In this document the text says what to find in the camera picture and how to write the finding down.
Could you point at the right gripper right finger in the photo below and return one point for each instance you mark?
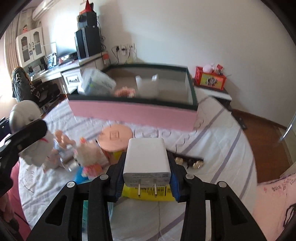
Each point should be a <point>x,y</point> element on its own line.
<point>230,219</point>

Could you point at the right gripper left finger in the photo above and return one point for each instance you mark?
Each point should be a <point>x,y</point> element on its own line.
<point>62,220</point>

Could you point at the white ball toy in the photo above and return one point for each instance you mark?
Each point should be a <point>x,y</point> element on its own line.
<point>21,115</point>

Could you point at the pink white block figure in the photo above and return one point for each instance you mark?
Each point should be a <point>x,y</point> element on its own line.
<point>88,156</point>

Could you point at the yellow highlighter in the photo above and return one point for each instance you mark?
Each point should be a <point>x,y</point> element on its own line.
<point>148,194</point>

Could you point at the rose gold round jar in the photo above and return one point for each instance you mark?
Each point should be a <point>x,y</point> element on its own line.
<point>113,140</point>

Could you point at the white power adapter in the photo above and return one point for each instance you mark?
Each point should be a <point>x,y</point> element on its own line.
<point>146,164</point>

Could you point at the clear plastic case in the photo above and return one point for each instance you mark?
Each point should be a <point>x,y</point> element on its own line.
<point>95,82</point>

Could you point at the white cat shaped holder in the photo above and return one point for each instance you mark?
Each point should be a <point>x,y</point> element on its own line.
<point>148,88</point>

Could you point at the pink pillow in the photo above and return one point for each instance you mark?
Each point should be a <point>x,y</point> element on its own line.
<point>275,206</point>

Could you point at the pink bed blanket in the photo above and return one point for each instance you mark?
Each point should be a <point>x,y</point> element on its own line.
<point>14,197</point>

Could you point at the black office chair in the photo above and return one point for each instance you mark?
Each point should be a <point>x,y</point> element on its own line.
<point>24,89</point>

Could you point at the black flower hair clip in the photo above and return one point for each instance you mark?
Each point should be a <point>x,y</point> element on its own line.
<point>189,161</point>

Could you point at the white striped quilt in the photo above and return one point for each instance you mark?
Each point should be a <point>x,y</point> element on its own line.
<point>217,139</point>

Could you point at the white desk with drawers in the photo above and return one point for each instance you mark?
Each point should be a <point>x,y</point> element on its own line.
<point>69,75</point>

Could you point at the white glass door cabinet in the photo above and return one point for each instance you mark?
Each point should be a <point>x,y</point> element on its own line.
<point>30,46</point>

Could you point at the black floor scale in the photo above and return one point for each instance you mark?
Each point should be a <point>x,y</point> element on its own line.
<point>241,122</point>

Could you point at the computer monitor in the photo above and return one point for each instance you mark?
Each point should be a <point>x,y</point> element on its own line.
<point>60,51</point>

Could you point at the beige curtain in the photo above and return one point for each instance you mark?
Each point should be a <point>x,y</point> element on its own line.
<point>10,44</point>

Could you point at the black computer tower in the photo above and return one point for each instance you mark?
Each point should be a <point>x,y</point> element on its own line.
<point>88,42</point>

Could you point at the red printed toy box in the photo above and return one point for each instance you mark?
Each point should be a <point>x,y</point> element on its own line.
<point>210,76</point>

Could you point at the white air conditioner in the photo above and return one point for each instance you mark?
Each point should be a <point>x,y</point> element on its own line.
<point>44,6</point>

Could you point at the pink and green storage box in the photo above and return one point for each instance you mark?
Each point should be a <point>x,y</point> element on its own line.
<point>175,107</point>

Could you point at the black speaker box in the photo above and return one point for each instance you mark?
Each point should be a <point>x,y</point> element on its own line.
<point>87,19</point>

